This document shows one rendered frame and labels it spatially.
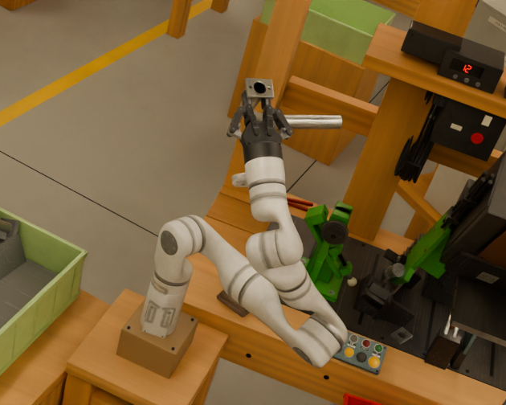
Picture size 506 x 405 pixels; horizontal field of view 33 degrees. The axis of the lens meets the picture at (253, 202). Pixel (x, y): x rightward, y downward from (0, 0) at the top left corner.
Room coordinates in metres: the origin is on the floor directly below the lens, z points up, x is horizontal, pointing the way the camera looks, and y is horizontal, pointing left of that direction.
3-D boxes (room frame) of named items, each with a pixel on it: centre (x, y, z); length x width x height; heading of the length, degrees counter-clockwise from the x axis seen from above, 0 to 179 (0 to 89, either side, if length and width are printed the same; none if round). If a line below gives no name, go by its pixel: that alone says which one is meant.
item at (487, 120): (2.20, -0.52, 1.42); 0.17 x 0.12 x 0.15; 84
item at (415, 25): (2.23, -0.34, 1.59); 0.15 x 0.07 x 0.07; 84
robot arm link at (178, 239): (1.56, 0.13, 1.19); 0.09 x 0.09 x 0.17; 55
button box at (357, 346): (1.70, -0.38, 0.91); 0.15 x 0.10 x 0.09; 84
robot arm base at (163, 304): (1.55, 0.14, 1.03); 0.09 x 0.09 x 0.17; 0
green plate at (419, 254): (1.92, -0.52, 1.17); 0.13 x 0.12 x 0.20; 84
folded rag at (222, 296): (1.76, -0.04, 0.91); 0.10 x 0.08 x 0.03; 62
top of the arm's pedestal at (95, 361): (1.55, 0.14, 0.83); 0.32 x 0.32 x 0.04; 80
